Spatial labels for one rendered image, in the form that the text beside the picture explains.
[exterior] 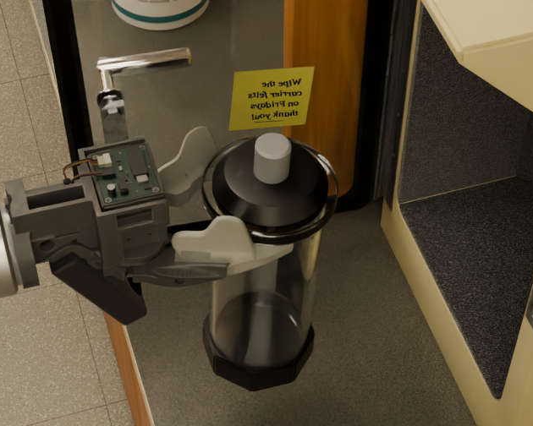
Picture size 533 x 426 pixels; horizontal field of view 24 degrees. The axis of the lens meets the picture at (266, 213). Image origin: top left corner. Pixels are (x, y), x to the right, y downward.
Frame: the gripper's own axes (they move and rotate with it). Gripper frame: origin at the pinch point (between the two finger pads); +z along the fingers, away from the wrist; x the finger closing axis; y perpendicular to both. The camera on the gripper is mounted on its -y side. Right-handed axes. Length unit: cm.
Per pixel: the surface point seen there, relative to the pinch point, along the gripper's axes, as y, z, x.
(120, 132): -5.9, -8.5, 17.0
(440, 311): -24.3, 19.1, 1.6
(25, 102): -123, -11, 146
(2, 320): -124, -26, 87
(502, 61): 26.0, 9.9, -14.6
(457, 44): 27.2, 7.3, -13.7
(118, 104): -2.6, -8.4, 17.2
